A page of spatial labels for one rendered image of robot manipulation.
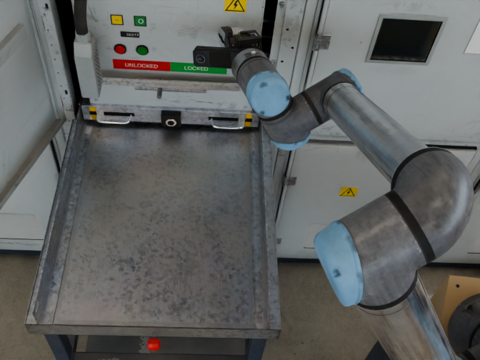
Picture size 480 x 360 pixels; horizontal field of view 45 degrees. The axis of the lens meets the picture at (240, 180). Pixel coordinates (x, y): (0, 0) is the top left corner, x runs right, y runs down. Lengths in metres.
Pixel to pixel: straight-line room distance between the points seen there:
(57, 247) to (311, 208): 0.99
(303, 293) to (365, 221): 1.67
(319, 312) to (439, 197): 1.67
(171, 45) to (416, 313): 1.00
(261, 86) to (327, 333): 1.40
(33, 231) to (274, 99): 1.41
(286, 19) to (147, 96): 0.48
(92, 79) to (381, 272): 1.01
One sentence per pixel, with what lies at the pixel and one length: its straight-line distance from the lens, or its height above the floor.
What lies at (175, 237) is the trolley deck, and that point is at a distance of 1.57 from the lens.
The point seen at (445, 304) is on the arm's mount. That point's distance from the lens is 1.51.
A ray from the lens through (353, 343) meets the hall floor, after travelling 2.43.
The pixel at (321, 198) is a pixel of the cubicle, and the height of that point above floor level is 0.50.
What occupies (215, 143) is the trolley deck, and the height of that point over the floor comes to 0.85.
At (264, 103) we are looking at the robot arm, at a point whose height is 1.31.
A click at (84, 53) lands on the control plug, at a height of 1.21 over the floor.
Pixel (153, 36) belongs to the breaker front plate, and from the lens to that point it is 1.60.
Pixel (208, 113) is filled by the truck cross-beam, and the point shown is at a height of 0.91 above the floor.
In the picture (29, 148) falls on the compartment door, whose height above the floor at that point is 0.86.
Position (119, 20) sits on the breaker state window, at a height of 1.23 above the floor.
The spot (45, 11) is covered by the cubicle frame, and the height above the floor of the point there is 1.25.
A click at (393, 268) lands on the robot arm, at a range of 0.83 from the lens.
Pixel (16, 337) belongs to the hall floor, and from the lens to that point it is 2.45.
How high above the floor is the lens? 2.18
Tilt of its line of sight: 52 degrees down
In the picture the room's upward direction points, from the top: 7 degrees clockwise
